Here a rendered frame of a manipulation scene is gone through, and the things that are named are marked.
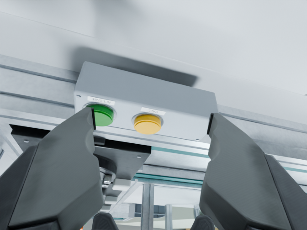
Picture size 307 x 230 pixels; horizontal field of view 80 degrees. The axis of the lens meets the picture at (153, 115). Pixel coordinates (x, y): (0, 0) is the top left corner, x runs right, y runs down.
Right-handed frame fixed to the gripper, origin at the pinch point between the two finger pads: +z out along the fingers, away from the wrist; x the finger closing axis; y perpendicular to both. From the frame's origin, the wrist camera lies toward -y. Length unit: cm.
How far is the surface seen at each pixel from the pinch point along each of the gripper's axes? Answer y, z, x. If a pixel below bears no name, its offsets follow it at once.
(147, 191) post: 41.7, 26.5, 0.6
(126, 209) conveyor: 130, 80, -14
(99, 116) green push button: 6.4, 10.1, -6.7
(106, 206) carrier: 77, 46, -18
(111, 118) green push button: 7.0, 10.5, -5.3
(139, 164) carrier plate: 23.0, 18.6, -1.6
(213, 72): 2.6, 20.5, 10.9
